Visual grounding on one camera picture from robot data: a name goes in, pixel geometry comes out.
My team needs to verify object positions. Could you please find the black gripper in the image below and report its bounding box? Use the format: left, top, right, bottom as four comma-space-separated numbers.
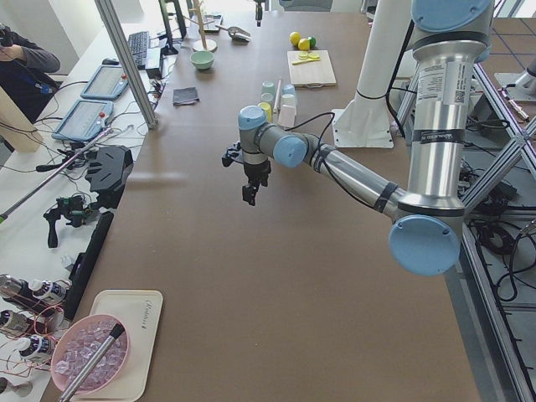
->
242, 162, 271, 206

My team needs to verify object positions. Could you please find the pink cup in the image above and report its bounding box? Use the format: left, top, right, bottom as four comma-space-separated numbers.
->
277, 105, 296, 128

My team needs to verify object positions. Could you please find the green cup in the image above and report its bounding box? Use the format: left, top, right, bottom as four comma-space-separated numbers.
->
261, 80, 276, 97

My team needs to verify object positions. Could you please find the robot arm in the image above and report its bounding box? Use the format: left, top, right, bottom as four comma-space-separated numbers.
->
354, 0, 411, 110
238, 1, 493, 276

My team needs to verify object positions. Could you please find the yellow cup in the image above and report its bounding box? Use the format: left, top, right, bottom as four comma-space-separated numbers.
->
258, 101, 273, 122

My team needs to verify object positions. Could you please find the white cup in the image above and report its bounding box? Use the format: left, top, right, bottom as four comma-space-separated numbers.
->
281, 93, 296, 108

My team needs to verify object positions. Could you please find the light blue cup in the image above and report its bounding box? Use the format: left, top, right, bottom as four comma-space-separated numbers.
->
281, 84, 296, 95

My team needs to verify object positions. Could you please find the grey cloth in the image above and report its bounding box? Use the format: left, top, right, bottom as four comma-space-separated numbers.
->
173, 87, 199, 106

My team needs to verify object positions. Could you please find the wooden cutting board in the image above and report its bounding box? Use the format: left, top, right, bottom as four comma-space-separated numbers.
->
287, 50, 337, 87

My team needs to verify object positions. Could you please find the green bowl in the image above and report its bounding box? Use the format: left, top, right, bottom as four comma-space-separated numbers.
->
190, 50, 214, 70

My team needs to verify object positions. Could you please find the yellow plastic knife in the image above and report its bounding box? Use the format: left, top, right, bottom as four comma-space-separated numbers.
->
291, 58, 320, 65

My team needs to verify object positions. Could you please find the yellow lemon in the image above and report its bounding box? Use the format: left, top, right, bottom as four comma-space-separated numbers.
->
297, 38, 311, 51
289, 31, 302, 47

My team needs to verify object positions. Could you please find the wooden mug tree stand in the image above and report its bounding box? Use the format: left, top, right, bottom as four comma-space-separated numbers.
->
187, 0, 218, 53

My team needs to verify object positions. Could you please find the metal scoop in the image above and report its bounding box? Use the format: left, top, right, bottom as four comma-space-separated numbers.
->
216, 24, 251, 43

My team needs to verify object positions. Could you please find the beige tray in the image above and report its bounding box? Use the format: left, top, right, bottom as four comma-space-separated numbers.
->
62, 289, 164, 399

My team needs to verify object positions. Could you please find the blue teach pendant near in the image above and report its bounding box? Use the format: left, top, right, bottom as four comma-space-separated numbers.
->
52, 99, 114, 142

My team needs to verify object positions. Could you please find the blue teach pendant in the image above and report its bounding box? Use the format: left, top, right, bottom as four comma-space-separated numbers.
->
52, 99, 114, 142
80, 65, 128, 101

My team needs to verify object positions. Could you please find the blue teach pendant far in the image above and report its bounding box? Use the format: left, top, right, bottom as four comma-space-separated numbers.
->
80, 65, 128, 101

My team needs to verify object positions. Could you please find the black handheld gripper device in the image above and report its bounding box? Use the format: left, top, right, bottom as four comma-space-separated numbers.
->
43, 195, 100, 248

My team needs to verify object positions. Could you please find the black keyboard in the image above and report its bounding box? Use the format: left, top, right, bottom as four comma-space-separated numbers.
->
127, 31, 150, 70

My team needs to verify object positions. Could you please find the metal rod black tip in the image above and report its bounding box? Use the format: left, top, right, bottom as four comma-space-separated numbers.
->
59, 323, 125, 402

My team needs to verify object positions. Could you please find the pink bowl of ice cubes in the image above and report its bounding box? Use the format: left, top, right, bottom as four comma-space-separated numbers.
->
50, 314, 130, 395

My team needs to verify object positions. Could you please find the person in dark sweater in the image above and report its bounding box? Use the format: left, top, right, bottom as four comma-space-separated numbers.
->
1, 24, 60, 123

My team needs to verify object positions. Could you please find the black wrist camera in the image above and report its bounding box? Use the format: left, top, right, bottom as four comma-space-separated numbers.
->
221, 141, 244, 168

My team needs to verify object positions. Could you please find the white wire cup holder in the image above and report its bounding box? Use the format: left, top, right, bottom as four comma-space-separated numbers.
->
272, 77, 283, 116

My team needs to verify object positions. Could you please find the aluminium frame post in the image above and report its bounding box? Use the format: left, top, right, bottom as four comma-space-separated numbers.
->
95, 0, 157, 130

